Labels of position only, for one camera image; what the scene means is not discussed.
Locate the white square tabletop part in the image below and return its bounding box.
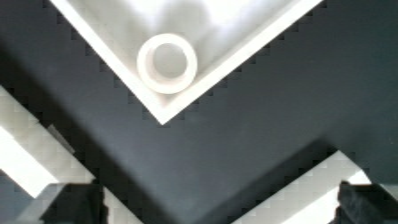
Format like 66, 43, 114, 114
50, 0, 323, 123

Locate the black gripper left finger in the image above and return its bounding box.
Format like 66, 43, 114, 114
39, 183, 108, 224

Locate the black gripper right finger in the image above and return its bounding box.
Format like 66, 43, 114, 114
329, 181, 398, 224

